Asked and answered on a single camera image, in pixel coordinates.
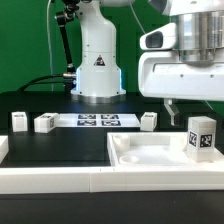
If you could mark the white square table top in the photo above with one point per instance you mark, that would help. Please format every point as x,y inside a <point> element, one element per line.
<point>153,149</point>

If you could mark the white front fence bar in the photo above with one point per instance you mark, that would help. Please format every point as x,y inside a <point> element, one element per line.
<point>110,179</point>

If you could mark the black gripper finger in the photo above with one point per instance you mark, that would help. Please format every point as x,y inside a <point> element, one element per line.
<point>173,111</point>

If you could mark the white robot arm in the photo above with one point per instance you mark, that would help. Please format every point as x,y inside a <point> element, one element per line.
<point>183,59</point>

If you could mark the white sheet with tags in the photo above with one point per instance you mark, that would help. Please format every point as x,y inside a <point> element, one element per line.
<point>98,120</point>

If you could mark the white left fence bar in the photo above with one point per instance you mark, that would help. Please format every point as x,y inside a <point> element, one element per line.
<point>3,147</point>

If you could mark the white fence bar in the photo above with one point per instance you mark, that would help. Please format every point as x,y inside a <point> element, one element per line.
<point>110,179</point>
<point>3,147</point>

